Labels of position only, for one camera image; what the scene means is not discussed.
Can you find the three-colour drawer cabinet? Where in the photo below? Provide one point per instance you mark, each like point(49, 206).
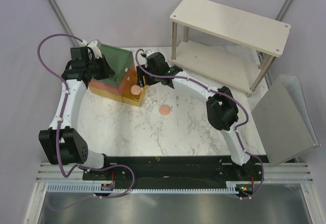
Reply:
point(107, 87)

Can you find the grey metal box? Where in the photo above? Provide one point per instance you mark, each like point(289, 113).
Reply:
point(283, 121)

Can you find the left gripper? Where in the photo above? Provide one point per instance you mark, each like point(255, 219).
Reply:
point(107, 72)

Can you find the green top drawer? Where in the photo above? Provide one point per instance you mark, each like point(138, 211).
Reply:
point(124, 62)

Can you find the yellow bottom drawer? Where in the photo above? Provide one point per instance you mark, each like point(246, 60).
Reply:
point(128, 98)

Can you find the orange powder puff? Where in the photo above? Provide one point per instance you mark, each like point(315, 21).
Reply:
point(165, 110)
point(136, 90)

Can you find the orange powder puff back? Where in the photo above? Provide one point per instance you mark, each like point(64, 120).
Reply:
point(136, 90)

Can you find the white two-tier shelf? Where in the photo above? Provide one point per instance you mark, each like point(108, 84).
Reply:
point(259, 33)

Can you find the white cable duct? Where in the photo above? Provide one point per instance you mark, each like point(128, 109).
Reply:
point(102, 188)

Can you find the orange drawer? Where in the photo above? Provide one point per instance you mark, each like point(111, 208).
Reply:
point(129, 80)

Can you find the orange powder puff front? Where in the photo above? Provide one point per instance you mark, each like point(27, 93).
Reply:
point(165, 110)

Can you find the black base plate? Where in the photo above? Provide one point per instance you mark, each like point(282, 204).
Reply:
point(173, 171)

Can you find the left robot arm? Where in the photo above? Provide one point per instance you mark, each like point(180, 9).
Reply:
point(61, 142)

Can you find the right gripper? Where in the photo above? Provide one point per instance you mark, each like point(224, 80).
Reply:
point(140, 80)

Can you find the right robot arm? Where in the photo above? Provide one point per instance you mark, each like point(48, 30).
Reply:
point(224, 113)

